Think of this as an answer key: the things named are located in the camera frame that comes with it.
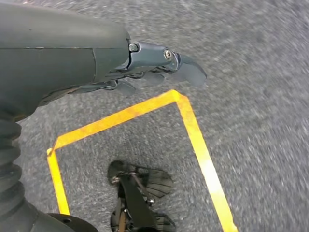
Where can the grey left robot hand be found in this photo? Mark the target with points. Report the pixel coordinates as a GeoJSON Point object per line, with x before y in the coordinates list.
{"type": "Point", "coordinates": [48, 48]}

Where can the black robot foot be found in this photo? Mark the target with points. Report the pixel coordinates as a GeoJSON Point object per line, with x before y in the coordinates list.
{"type": "Point", "coordinates": [137, 201]}

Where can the yellow floor tape square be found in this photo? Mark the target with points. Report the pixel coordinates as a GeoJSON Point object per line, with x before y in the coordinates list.
{"type": "Point", "coordinates": [193, 128]}

